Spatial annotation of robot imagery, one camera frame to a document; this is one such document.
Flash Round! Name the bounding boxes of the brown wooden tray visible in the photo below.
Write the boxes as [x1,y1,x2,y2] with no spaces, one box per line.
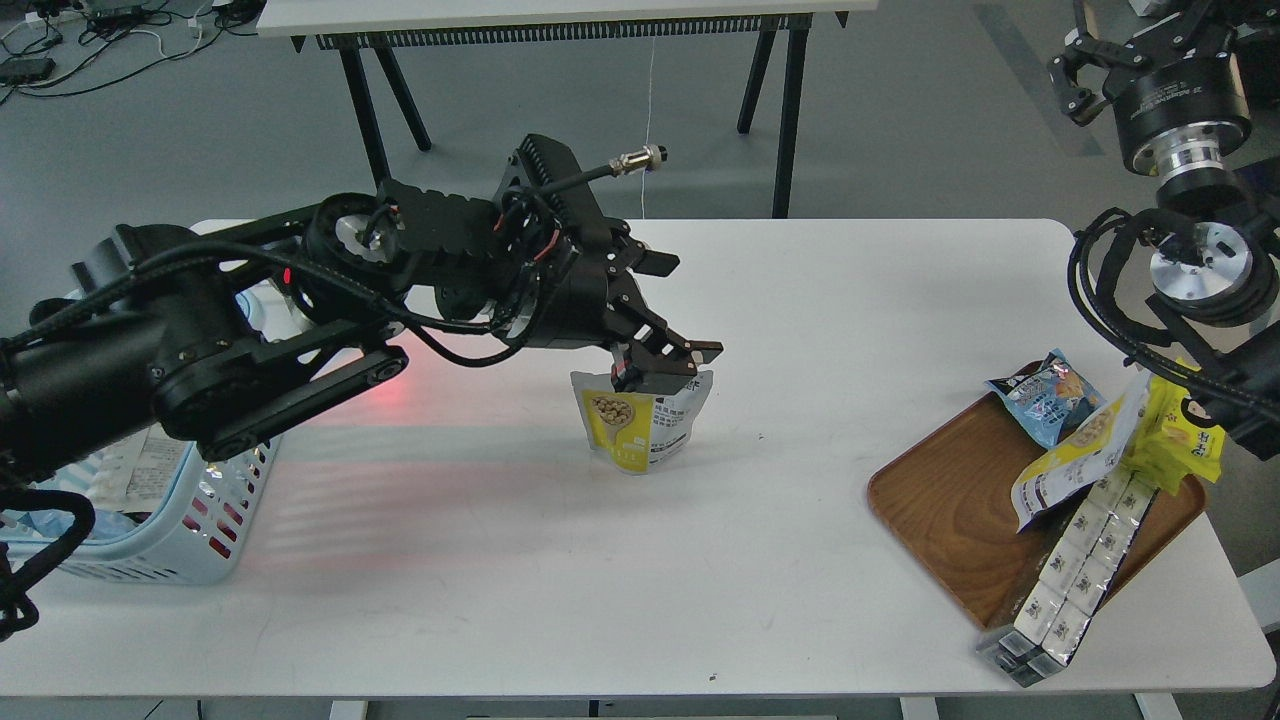
[867,363,1207,632]

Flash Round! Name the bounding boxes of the blue snack bag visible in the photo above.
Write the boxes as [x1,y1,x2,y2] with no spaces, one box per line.
[986,348,1105,448]

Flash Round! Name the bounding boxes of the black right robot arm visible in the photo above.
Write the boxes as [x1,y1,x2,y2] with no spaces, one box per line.
[1046,1,1279,460]

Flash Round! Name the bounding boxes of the yellow cartoon face snack pack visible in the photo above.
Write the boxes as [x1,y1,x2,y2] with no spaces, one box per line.
[1123,375,1228,495]

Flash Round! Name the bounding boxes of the white snack packet in basket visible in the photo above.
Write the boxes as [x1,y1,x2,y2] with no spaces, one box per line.
[88,425,191,514]

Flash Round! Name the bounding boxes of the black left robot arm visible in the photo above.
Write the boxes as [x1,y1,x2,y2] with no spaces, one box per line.
[3,135,723,638]

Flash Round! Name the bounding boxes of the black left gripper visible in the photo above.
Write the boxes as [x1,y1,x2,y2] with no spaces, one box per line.
[494,135,724,393]

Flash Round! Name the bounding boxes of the cables on floor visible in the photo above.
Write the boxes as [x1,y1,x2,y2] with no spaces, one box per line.
[0,0,266,101]

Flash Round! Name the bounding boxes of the background table black legs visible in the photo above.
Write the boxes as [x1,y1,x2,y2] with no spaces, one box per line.
[255,1,876,219]

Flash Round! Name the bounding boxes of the silver white snack multipack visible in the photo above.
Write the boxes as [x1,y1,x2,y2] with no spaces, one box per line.
[975,468,1158,687]

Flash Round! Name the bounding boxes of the yellow white nut snack pouch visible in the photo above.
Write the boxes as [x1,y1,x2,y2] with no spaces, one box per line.
[570,370,714,475]

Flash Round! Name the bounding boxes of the light blue plastic basket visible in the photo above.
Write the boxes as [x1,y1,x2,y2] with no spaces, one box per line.
[0,290,282,587]

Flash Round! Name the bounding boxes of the blue packet in basket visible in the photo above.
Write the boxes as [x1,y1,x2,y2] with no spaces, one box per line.
[3,509,133,541]

